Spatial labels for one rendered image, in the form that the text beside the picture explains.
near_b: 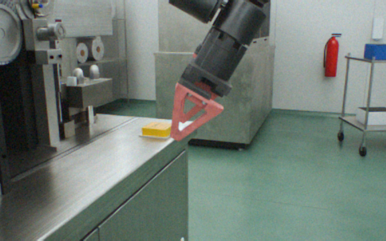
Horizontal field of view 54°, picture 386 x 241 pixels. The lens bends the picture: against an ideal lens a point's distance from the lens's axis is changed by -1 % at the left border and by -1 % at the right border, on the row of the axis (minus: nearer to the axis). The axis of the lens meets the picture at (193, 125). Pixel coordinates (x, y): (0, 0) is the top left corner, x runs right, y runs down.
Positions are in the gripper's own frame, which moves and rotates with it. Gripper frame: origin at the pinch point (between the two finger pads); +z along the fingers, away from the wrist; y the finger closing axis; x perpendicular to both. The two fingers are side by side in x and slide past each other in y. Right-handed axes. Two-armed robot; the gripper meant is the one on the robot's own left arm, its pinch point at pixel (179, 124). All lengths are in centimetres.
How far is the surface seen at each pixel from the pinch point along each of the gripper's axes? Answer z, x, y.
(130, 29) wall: 50, -103, -529
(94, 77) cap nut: 15, -26, -57
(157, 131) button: 15.8, -1.5, -42.0
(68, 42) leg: 25, -57, -125
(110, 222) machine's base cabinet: 28.8, -1.4, -14.1
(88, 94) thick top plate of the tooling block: 18, -23, -48
